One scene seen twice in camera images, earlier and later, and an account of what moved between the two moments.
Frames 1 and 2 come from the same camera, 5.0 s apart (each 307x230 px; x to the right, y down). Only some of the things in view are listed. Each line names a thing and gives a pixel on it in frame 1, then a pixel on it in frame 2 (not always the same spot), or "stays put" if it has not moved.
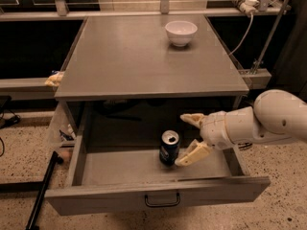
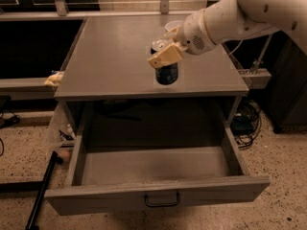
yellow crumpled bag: x=55 y=79 stays put
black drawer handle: x=163 y=204 stays put
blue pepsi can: x=169 y=149 → x=166 y=75
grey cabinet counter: x=129 y=57 stays put
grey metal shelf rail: x=27 y=89 stays put
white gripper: x=215 y=128 → x=192 y=34
